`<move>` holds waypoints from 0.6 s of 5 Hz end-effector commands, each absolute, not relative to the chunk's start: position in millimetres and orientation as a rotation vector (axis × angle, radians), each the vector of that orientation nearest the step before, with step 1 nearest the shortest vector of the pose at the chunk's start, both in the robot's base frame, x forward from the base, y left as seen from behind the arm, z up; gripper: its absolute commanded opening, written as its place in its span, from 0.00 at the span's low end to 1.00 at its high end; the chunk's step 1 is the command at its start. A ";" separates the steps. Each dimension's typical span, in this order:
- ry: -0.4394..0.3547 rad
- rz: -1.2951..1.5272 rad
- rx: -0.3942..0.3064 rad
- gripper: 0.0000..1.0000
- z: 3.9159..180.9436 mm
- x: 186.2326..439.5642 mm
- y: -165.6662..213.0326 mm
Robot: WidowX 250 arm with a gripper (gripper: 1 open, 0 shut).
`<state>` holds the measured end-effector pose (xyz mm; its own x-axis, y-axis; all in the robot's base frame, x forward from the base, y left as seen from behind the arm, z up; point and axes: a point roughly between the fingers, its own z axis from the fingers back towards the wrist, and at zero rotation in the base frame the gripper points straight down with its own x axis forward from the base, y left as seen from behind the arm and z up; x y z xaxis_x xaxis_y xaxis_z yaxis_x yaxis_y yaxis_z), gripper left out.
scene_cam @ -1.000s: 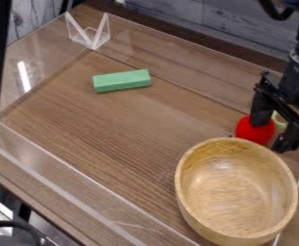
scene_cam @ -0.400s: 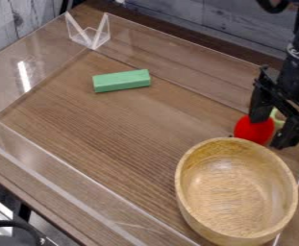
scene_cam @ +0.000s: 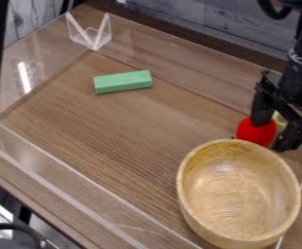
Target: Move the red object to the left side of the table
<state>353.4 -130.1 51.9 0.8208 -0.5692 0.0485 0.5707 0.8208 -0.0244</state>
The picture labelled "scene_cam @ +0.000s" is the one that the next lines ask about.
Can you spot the green rectangular block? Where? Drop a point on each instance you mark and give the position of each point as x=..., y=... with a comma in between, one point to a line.
x=122, y=81

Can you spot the red plush strawberry toy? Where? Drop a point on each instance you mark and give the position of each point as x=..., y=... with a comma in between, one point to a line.
x=262, y=134

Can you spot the light wooden bowl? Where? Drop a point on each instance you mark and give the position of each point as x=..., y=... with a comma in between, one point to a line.
x=237, y=193

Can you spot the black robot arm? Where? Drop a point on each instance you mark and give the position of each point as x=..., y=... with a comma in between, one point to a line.
x=289, y=5

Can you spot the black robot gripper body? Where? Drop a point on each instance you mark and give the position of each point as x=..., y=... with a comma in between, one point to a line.
x=285, y=87

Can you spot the clear acrylic table enclosure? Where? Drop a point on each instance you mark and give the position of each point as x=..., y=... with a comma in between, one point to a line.
x=89, y=159

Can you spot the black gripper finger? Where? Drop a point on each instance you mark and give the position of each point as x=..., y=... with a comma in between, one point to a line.
x=289, y=139
x=262, y=109

